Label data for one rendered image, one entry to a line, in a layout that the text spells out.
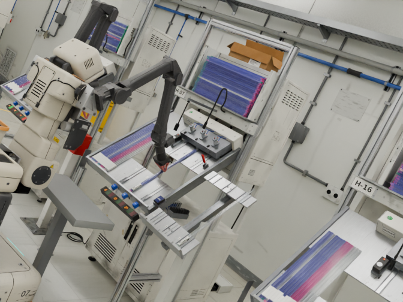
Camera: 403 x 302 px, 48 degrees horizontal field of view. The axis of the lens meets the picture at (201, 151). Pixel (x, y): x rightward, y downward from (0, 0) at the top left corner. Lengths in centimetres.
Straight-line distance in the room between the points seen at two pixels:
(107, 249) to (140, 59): 162
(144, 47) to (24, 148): 187
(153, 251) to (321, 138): 199
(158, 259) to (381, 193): 136
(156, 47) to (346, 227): 236
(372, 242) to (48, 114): 163
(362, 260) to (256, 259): 223
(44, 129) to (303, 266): 136
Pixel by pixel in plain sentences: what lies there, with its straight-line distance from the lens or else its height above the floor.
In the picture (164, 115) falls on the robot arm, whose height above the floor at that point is 121.
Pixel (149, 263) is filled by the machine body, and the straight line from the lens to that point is 291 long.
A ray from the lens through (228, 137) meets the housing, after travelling 278.
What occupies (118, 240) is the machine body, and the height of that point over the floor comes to 28.
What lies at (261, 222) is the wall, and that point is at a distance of 434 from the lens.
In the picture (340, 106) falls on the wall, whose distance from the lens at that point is 418.
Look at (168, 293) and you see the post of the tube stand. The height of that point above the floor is 41.
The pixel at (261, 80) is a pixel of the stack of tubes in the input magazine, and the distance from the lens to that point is 277.
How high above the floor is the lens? 144
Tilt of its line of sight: 7 degrees down
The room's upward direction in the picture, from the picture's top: 26 degrees clockwise
